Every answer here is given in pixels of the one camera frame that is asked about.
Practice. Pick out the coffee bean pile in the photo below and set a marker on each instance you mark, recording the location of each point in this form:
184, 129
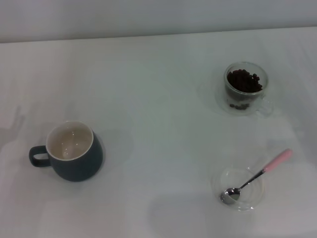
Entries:
242, 80

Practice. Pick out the small clear glass bowl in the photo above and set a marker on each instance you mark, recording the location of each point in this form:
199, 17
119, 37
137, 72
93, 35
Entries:
252, 196

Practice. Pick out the clear double-walled glass cup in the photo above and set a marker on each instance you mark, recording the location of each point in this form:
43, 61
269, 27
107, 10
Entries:
264, 81

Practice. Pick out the dark teal ceramic mug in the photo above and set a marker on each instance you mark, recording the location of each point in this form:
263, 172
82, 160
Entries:
74, 168

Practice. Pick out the clear glass saucer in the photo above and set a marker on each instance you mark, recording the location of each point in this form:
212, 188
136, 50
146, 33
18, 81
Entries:
210, 96

